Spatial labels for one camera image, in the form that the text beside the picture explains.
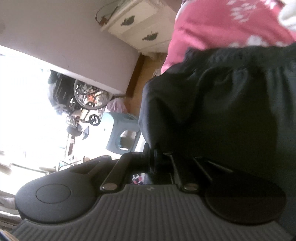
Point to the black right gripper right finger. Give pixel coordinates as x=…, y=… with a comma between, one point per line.
x=237, y=197

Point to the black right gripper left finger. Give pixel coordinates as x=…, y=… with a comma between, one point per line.
x=68, y=194

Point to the black garment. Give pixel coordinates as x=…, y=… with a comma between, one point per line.
x=233, y=106

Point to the light blue plastic stool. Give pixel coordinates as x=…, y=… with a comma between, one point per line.
x=122, y=132

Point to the wheelchair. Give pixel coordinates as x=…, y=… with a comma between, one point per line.
x=71, y=96

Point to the pink plastic bag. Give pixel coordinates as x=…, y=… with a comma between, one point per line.
x=116, y=105

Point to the pink floral bedsheet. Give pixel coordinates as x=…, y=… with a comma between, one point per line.
x=205, y=25

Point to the white fluffy blanket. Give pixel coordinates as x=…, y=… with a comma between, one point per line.
x=287, y=14

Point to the white bedside cabinet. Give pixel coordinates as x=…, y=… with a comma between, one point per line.
x=145, y=25

